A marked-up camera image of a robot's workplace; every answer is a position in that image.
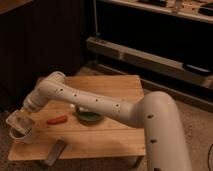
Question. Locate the white ceramic cup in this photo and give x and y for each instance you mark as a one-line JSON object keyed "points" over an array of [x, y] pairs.
{"points": [[28, 138]]}

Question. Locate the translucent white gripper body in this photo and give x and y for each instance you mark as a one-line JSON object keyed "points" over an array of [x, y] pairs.
{"points": [[20, 121]]}

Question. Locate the dark wooden cabinet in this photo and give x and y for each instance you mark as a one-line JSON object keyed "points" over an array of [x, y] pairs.
{"points": [[36, 39]]}

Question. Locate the green bowl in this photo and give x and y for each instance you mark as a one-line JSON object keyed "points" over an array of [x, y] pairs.
{"points": [[86, 115]]}

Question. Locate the vertical metal pole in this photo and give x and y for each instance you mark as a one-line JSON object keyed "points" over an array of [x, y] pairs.
{"points": [[95, 20]]}

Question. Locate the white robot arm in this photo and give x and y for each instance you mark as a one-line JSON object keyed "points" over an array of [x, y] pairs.
{"points": [[157, 113]]}

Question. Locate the long shelf unit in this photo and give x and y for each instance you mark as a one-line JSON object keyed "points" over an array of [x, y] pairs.
{"points": [[169, 41]]}

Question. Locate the wooden table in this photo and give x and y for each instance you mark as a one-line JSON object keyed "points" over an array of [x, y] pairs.
{"points": [[106, 138]]}

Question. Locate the grey rectangular block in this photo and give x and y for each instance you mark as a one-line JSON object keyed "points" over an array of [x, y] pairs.
{"points": [[55, 152]]}

